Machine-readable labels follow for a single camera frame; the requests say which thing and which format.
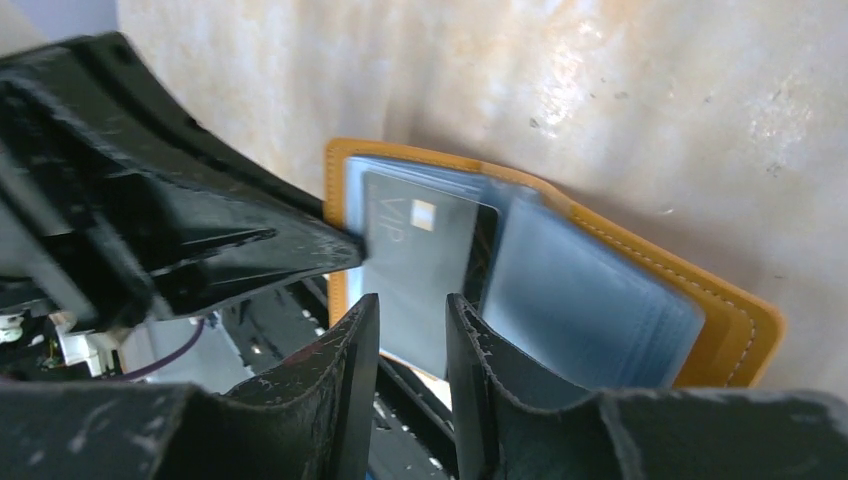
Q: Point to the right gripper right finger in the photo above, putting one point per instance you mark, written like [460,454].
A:
[515,419]

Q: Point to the black VIP credit card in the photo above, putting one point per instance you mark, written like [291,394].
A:
[423,245]

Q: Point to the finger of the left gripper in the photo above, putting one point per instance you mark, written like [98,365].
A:
[209,226]

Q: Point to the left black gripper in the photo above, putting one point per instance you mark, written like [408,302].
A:
[86,222]

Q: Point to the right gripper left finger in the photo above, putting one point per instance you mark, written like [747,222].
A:
[309,417]

